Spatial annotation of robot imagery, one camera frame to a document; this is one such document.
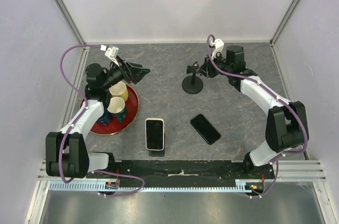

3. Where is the red round tray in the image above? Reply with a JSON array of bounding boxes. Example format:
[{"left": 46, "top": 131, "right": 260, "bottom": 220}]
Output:
[{"left": 90, "top": 85, "right": 139, "bottom": 136}]

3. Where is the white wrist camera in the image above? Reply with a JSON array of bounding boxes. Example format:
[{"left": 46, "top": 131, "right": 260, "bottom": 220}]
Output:
[
  {"left": 100, "top": 45, "right": 119, "bottom": 66},
  {"left": 209, "top": 39, "right": 225, "bottom": 60}
]

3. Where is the right aluminium frame post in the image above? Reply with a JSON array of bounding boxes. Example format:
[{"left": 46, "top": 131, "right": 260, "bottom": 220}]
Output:
[{"left": 270, "top": 0, "right": 301, "bottom": 47}]

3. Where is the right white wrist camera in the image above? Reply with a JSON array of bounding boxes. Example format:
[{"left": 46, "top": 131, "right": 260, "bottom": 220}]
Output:
[{"left": 209, "top": 39, "right": 225, "bottom": 60}]

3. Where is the black smartphone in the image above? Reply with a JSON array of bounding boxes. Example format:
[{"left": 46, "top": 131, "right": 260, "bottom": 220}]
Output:
[{"left": 190, "top": 114, "right": 221, "bottom": 145}]

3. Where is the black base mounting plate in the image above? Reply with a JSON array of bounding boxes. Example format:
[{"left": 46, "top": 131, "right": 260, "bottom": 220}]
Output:
[{"left": 86, "top": 159, "right": 273, "bottom": 181}]

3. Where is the blue mug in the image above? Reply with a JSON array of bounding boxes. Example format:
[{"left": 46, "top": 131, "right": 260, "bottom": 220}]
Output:
[{"left": 97, "top": 110, "right": 112, "bottom": 126}]

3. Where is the green mug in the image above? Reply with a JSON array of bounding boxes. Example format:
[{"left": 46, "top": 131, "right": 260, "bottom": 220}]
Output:
[{"left": 114, "top": 109, "right": 128, "bottom": 124}]

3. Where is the aluminium frame post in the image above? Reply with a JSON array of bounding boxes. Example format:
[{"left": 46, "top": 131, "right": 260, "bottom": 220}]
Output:
[
  {"left": 270, "top": 0, "right": 301, "bottom": 47},
  {"left": 54, "top": 0, "right": 85, "bottom": 44}
]

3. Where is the front aluminium rail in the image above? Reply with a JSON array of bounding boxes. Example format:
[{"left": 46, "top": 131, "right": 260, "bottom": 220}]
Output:
[{"left": 37, "top": 160, "right": 326, "bottom": 182}]

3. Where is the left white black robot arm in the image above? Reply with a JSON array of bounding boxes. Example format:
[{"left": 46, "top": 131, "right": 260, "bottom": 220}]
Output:
[{"left": 46, "top": 58, "right": 150, "bottom": 183}]

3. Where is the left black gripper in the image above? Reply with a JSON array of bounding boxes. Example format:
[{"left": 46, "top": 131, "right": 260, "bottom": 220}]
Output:
[{"left": 102, "top": 56, "right": 150, "bottom": 90}]

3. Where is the slotted cable duct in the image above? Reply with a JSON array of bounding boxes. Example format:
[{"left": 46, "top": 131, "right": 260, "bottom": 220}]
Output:
[{"left": 48, "top": 180, "right": 253, "bottom": 193}]

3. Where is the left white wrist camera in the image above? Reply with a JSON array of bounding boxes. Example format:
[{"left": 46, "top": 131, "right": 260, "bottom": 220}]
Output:
[{"left": 100, "top": 45, "right": 119, "bottom": 66}]

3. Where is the yellow cup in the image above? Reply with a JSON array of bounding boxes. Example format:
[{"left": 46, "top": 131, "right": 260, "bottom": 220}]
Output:
[{"left": 109, "top": 81, "right": 129, "bottom": 102}]

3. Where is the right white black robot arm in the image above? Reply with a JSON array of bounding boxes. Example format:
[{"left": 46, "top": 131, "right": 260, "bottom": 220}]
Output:
[{"left": 199, "top": 39, "right": 309, "bottom": 178}]

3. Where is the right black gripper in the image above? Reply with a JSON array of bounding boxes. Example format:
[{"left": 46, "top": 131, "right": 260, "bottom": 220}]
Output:
[{"left": 197, "top": 51, "right": 232, "bottom": 78}]

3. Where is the left aluminium frame post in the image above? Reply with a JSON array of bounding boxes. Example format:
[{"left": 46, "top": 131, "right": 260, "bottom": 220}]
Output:
[{"left": 54, "top": 0, "right": 85, "bottom": 44}]

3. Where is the black round-base phone holder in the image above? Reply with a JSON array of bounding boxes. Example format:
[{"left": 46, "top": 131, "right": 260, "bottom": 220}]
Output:
[{"left": 182, "top": 62, "right": 203, "bottom": 94}]

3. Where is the pink-case smartphone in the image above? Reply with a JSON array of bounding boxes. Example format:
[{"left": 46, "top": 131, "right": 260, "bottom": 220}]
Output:
[{"left": 145, "top": 118, "right": 165, "bottom": 151}]

